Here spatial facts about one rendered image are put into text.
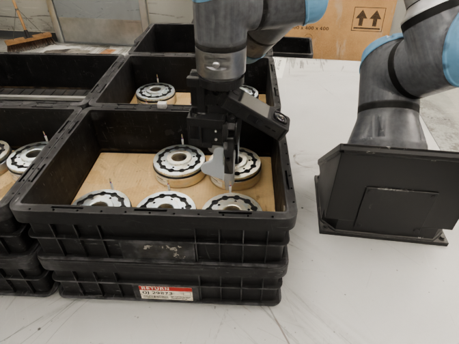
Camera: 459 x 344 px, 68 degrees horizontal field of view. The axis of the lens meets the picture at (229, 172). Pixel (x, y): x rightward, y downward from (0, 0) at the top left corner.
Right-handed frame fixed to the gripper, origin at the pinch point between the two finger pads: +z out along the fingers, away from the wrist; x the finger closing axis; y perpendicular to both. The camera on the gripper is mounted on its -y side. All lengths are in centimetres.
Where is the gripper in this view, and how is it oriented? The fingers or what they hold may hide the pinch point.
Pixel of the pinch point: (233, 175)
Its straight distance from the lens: 64.7
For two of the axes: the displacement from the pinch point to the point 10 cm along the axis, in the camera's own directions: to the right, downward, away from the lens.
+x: -1.5, 6.2, -7.7
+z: 0.0, 7.8, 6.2
